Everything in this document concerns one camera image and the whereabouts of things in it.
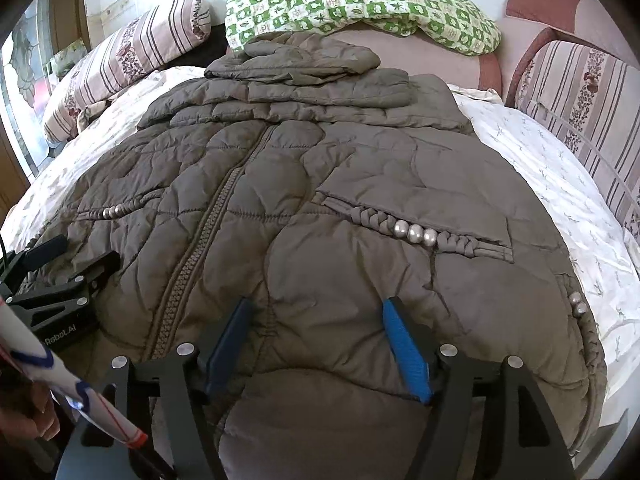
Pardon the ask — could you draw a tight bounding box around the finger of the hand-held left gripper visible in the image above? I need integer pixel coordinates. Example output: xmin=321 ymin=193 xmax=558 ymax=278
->
xmin=7 ymin=250 xmax=122 ymax=321
xmin=0 ymin=234 xmax=68 ymax=281

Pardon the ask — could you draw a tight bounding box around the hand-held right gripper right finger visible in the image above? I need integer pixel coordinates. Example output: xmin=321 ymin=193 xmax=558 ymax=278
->
xmin=382 ymin=296 xmax=576 ymax=480

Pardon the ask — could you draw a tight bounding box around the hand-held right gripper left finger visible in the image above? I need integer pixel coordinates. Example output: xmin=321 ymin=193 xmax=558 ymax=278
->
xmin=55 ymin=297 xmax=256 ymax=480

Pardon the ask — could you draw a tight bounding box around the grey-brown hooded puffer jacket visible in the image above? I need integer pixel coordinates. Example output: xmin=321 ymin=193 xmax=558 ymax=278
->
xmin=15 ymin=31 xmax=608 ymax=480

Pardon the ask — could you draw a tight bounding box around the person's left hand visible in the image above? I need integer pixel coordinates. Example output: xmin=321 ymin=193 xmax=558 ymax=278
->
xmin=0 ymin=395 xmax=61 ymax=441

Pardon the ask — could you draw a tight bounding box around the floral cloth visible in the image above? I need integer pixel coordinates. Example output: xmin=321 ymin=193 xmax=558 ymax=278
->
xmin=75 ymin=100 xmax=111 ymax=133

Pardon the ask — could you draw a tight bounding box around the stained glass window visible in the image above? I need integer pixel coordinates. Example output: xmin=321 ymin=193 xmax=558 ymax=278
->
xmin=0 ymin=0 xmax=66 ymax=171

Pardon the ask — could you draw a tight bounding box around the pale patterned bag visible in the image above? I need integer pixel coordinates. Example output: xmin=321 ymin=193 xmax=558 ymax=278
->
xmin=50 ymin=37 xmax=88 ymax=81

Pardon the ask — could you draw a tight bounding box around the striped floral pillow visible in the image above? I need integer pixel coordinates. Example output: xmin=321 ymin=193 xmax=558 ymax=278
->
xmin=42 ymin=0 xmax=213 ymax=143
xmin=515 ymin=40 xmax=640 ymax=241

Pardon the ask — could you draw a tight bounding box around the white leaf-print bed sheet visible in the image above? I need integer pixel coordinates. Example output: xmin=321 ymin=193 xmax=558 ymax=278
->
xmin=0 ymin=65 xmax=640 ymax=461

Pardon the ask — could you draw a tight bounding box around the white red blue handle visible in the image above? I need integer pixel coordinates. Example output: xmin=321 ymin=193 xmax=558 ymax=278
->
xmin=0 ymin=297 xmax=148 ymax=448

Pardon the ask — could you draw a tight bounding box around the wooden door frame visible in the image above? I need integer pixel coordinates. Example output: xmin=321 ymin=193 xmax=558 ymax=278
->
xmin=0 ymin=125 xmax=31 ymax=221

